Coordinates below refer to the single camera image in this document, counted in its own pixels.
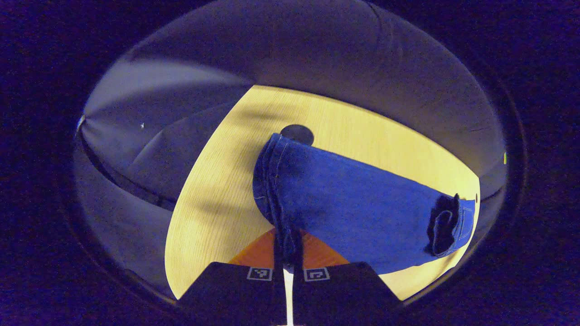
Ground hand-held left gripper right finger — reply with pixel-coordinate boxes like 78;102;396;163
292;230;403;326

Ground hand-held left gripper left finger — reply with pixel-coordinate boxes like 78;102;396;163
178;228;287;326

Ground blue jeans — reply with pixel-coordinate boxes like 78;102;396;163
252;133;476;275

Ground round black table grommet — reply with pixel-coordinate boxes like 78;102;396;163
280;124;314;146

